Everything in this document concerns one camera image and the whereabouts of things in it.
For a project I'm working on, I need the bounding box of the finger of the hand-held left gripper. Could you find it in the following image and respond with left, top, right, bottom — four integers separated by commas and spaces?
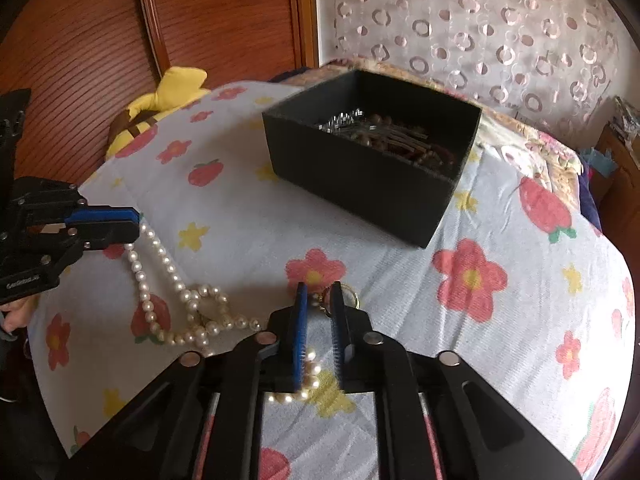
67, 205, 141, 227
75, 221, 142, 257

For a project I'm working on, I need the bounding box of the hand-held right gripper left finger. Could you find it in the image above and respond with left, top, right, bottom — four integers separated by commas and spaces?
60, 281, 310, 480

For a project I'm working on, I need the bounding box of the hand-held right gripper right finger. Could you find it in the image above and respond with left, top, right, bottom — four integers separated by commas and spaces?
330, 281, 583, 480

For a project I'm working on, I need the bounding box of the long pearl necklace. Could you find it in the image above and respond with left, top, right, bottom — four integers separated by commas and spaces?
127, 222, 362, 406

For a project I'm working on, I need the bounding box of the black square box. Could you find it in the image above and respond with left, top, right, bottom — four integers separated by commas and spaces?
261, 69, 483, 249

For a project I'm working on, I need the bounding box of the brown wooden bead bracelet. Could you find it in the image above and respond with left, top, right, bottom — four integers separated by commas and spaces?
360, 114, 457, 172

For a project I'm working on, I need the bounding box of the silver rhinestone hair comb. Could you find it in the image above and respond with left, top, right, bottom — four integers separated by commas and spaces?
319, 106, 432, 155

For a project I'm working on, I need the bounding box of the person's left hand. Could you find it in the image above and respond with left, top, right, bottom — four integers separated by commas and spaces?
0, 295, 39, 334

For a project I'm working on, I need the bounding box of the floral strawberry print blanket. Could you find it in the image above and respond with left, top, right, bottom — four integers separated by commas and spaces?
27, 80, 636, 480

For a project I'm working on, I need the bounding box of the yellow plush toy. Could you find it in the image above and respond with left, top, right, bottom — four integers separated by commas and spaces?
106, 65, 212, 160

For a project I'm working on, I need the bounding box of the wooden ribbed headboard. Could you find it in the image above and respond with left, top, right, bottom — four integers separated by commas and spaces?
0, 0, 321, 197

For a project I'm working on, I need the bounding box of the blue paper item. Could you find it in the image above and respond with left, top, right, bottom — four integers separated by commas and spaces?
580, 147, 619, 179

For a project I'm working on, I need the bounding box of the wooden dresser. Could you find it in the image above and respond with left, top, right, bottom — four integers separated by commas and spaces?
594, 124, 640, 267

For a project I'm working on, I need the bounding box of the sheer circle pattern curtain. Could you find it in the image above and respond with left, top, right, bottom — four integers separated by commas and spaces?
314, 0, 637, 137

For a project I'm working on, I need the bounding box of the stack of papers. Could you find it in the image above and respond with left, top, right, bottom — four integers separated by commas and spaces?
607, 96, 640, 146

